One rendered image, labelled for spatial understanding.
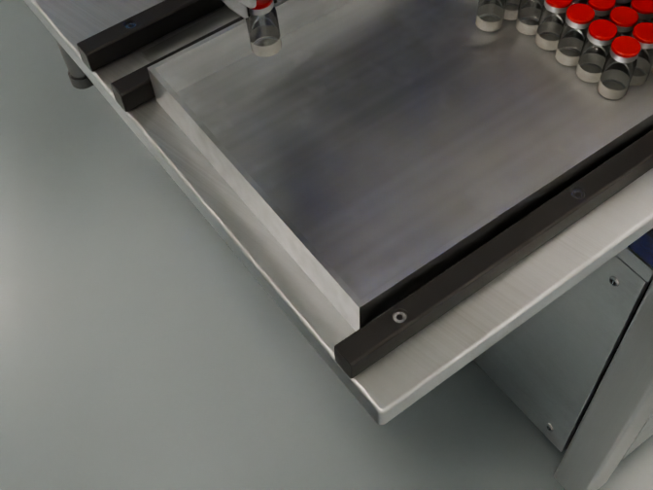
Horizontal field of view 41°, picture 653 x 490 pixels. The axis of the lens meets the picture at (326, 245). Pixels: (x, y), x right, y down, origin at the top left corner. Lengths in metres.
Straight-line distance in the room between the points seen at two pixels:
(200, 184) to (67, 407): 0.99
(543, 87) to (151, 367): 1.04
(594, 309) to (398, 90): 0.49
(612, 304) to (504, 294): 0.48
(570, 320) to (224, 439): 0.64
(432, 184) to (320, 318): 0.13
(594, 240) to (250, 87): 0.28
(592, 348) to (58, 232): 1.06
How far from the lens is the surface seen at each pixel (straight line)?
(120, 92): 0.69
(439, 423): 1.50
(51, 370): 1.63
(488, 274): 0.57
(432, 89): 0.69
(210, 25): 0.75
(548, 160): 0.65
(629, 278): 1.00
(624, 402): 1.17
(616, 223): 0.63
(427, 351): 0.56
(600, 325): 1.10
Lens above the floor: 1.37
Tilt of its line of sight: 55 degrees down
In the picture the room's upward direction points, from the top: 4 degrees counter-clockwise
